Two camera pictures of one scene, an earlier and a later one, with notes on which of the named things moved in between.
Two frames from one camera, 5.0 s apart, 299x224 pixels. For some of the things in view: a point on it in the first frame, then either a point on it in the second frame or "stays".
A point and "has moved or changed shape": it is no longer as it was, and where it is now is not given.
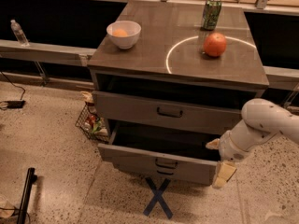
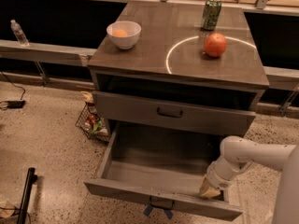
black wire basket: x=92 y=123 stays
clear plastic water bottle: x=20 y=34 stays
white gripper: x=231 y=149 -> x=215 y=178
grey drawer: x=161 y=151 has moved or changed shape
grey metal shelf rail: x=46 y=52 stays
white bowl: x=133 y=30 stays
